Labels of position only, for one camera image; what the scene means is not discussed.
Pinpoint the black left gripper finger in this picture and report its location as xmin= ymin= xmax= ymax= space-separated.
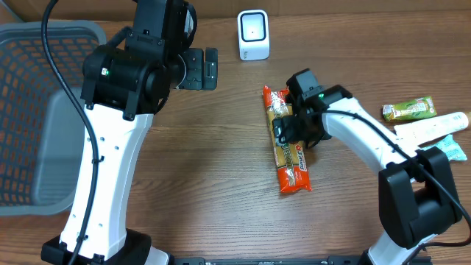
xmin=205 ymin=47 xmax=218 ymax=70
xmin=202 ymin=69 xmax=218 ymax=91

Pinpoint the orange noodle packet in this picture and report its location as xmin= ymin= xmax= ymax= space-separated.
xmin=263 ymin=85 xmax=312 ymax=194

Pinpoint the white tube with gold cap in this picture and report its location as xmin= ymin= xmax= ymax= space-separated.
xmin=394 ymin=112 xmax=470 ymax=146

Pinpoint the green yellow snack packet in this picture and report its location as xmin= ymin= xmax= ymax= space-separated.
xmin=382 ymin=96 xmax=437 ymax=121

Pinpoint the teal snack packet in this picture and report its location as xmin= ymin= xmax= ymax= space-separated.
xmin=422 ymin=135 xmax=467 ymax=161

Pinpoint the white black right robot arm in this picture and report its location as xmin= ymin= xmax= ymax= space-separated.
xmin=263 ymin=85 xmax=470 ymax=264

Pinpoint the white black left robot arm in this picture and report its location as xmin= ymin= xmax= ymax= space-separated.
xmin=41 ymin=0 xmax=218 ymax=265

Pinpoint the white barcode scanner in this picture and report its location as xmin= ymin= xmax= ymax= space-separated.
xmin=237 ymin=10 xmax=270 ymax=61

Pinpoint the dark grey plastic basket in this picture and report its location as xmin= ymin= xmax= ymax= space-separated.
xmin=1 ymin=22 xmax=85 ymax=216

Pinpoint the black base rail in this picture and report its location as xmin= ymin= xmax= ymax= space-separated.
xmin=172 ymin=255 xmax=431 ymax=265

